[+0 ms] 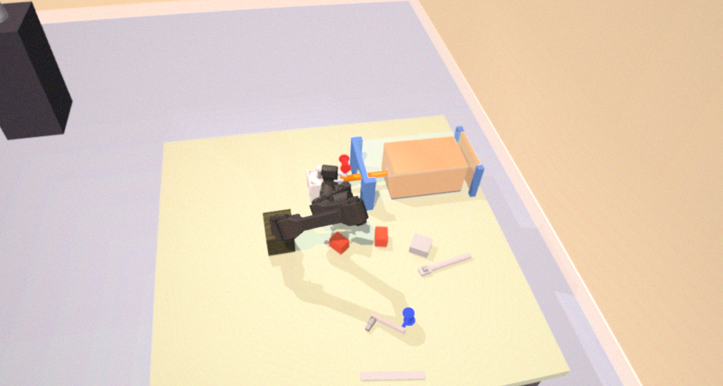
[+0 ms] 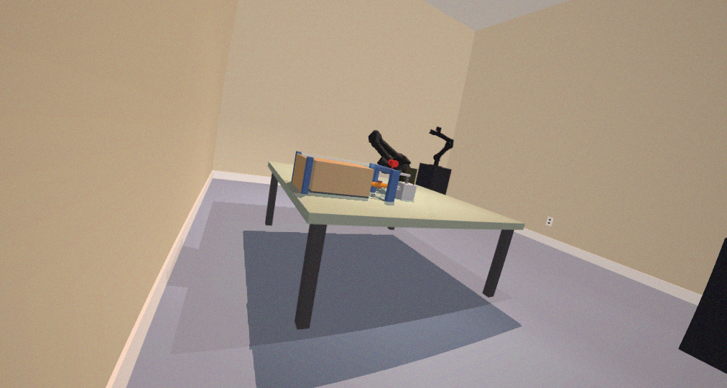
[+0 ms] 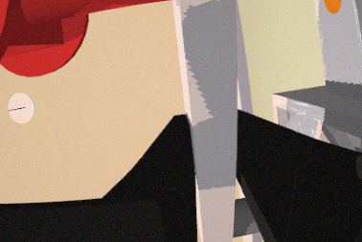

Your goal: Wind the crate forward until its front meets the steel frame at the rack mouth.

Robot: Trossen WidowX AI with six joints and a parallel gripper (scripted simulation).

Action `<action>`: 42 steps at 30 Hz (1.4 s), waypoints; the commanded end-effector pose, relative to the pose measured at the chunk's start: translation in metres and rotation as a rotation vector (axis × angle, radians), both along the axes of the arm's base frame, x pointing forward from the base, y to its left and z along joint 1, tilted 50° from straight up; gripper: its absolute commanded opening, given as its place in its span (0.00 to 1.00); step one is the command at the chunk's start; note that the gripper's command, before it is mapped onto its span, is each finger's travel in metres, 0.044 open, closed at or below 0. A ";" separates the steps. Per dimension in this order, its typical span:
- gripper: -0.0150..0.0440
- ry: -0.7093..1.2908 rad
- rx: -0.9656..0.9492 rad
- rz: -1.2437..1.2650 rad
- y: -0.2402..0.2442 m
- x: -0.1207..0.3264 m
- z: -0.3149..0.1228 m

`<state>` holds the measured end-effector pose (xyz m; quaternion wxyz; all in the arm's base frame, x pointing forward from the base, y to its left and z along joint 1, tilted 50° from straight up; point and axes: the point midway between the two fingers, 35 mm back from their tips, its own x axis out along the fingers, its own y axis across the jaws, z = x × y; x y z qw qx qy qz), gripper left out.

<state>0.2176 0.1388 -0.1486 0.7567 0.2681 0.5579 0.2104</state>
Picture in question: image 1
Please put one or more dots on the pale pink cube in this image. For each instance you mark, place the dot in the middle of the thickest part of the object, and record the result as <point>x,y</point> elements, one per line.
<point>420,245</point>

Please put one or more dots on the pale pink flat bar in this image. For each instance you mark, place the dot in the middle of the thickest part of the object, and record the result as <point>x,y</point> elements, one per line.
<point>393,375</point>

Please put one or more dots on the crank handle with blue knob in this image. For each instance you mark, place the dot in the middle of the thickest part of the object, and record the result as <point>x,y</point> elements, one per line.
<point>409,320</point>

